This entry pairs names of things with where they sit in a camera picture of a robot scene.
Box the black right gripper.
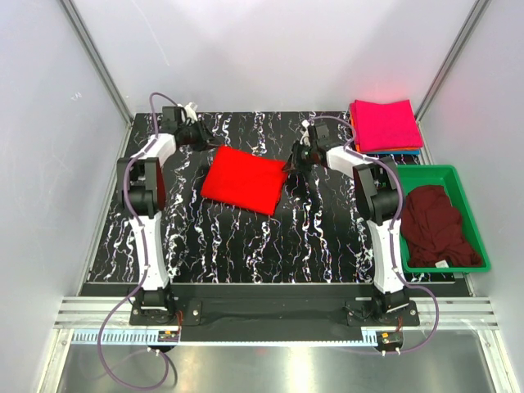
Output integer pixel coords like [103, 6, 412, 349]
[282, 141, 317, 174]

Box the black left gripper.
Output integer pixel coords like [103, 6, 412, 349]
[178, 118, 221, 152]

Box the red t shirt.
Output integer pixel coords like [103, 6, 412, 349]
[201, 146, 287, 215]

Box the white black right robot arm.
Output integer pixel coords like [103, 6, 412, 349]
[283, 120, 409, 325]

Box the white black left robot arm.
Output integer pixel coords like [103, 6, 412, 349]
[117, 102, 219, 325]

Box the folded pink t shirt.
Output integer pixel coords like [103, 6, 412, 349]
[352, 98, 424, 151]

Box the green plastic bin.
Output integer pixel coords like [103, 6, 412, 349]
[398, 165, 490, 273]

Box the maroon t shirt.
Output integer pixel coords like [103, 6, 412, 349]
[400, 185, 483, 269]

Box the right connector box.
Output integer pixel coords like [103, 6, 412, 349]
[377, 330, 404, 347]

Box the connector box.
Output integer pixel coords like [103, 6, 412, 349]
[377, 330, 404, 347]
[157, 330, 180, 345]

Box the left connector box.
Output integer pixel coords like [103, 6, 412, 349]
[157, 330, 180, 345]

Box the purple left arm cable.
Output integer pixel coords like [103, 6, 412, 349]
[96, 92, 185, 388]

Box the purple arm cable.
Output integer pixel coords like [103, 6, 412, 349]
[96, 92, 185, 388]
[310, 115, 441, 355]

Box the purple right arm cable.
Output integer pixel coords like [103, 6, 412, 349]
[310, 115, 441, 355]

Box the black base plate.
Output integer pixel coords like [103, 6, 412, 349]
[131, 284, 420, 345]

